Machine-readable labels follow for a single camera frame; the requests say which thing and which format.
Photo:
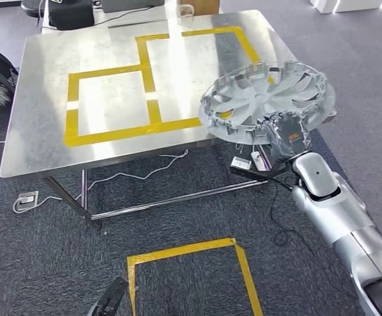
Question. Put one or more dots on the silver plastic wheel hubcap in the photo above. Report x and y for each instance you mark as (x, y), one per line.
(260, 96)

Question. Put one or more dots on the white platform block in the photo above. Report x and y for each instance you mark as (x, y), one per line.
(355, 5)

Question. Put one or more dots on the black camera bracket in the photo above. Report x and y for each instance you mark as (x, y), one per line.
(112, 296)
(260, 175)

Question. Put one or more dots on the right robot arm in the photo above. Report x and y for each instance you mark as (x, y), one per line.
(336, 209)

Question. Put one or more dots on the black bag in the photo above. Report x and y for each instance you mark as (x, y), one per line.
(70, 13)

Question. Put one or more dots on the brown cardboard box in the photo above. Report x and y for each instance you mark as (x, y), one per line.
(204, 6)

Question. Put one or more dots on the black right camera bracket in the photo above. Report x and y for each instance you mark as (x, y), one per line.
(260, 175)

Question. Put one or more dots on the steel workbench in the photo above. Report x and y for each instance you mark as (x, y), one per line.
(112, 52)

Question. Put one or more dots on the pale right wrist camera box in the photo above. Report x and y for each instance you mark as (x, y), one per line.
(241, 163)

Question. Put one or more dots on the black left camera bracket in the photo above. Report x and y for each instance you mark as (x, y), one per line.
(112, 296)

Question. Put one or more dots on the black round stool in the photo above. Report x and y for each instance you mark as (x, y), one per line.
(32, 6)

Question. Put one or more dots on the metal floor socket plate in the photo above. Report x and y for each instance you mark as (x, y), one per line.
(28, 198)

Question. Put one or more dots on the clear plastic container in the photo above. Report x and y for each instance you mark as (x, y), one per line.
(185, 11)

